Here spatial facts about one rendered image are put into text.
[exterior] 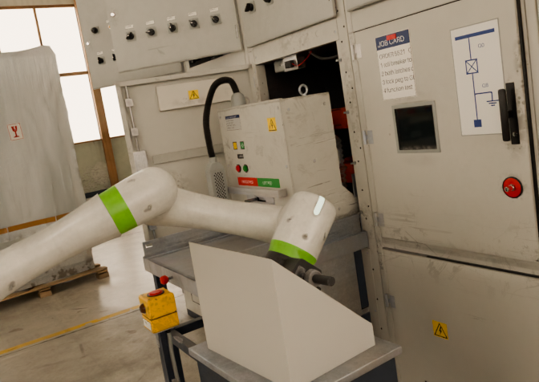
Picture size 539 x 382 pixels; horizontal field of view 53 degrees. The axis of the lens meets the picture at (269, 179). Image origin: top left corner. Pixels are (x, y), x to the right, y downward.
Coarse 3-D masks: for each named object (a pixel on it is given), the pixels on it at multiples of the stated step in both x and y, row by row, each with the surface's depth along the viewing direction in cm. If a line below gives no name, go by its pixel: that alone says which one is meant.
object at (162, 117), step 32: (128, 96) 237; (160, 96) 240; (192, 96) 244; (224, 96) 248; (256, 96) 252; (128, 128) 240; (160, 128) 244; (192, 128) 248; (160, 160) 243; (192, 160) 249; (224, 160) 253
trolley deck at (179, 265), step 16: (224, 240) 229; (240, 240) 225; (256, 240) 220; (336, 240) 200; (352, 240) 201; (144, 256) 223; (160, 256) 219; (176, 256) 215; (320, 256) 193; (336, 256) 197; (160, 272) 206; (176, 272) 192; (192, 272) 188; (192, 288) 181
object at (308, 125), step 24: (312, 96) 197; (288, 120) 192; (312, 120) 198; (288, 144) 192; (312, 144) 198; (312, 168) 198; (336, 168) 204; (312, 192) 198; (336, 192) 205; (336, 216) 205
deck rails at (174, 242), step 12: (336, 228) 201; (348, 228) 204; (360, 228) 207; (156, 240) 222; (168, 240) 225; (180, 240) 227; (192, 240) 230; (204, 240) 233; (144, 252) 219; (156, 252) 222; (168, 252) 222; (240, 252) 179; (252, 252) 182; (264, 252) 184
